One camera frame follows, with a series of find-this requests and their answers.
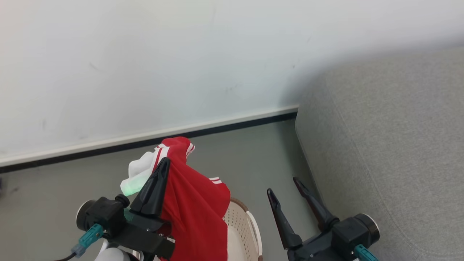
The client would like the cream perforated laundry basket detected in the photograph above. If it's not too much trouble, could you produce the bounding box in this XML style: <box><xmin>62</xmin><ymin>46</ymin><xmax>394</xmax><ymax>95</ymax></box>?
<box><xmin>222</xmin><ymin>197</ymin><xmax>264</xmax><ymax>261</ymax></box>

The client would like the teal left gripper cable connector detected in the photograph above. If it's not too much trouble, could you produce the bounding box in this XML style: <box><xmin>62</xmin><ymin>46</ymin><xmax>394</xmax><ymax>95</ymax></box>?
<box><xmin>71</xmin><ymin>223</ymin><xmax>104</xmax><ymax>258</ymax></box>

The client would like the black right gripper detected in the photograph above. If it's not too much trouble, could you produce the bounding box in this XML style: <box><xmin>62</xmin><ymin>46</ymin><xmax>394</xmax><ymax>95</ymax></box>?
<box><xmin>267</xmin><ymin>177</ymin><xmax>381</xmax><ymax>261</ymax></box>

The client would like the teal right gripper cable connector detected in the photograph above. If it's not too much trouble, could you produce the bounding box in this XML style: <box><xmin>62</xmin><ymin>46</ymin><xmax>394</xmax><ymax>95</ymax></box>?
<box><xmin>354</xmin><ymin>244</ymin><xmax>380</xmax><ymax>261</ymax></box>

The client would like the red shirt with white trim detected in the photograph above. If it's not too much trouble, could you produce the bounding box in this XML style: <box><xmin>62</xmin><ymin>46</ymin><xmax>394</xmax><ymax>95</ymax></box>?
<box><xmin>120</xmin><ymin>136</ymin><xmax>231</xmax><ymax>261</ymax></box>

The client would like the white and black baseboard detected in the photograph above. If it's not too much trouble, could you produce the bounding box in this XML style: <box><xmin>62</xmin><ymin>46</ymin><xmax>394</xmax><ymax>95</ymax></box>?
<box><xmin>0</xmin><ymin>105</ymin><xmax>300</xmax><ymax>173</ymax></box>

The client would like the grey fabric sofa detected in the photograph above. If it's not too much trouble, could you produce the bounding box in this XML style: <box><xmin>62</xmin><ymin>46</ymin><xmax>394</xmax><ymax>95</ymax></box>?
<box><xmin>295</xmin><ymin>46</ymin><xmax>464</xmax><ymax>261</ymax></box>

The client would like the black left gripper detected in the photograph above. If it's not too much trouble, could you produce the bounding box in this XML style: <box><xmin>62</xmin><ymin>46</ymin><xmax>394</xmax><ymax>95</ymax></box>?
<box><xmin>76</xmin><ymin>157</ymin><xmax>175</xmax><ymax>260</ymax></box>

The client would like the teal gripper cable connector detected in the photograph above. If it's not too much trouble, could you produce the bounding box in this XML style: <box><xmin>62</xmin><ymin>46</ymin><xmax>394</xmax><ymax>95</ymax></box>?
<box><xmin>71</xmin><ymin>223</ymin><xmax>104</xmax><ymax>258</ymax></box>
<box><xmin>354</xmin><ymin>244</ymin><xmax>380</xmax><ymax>261</ymax></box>

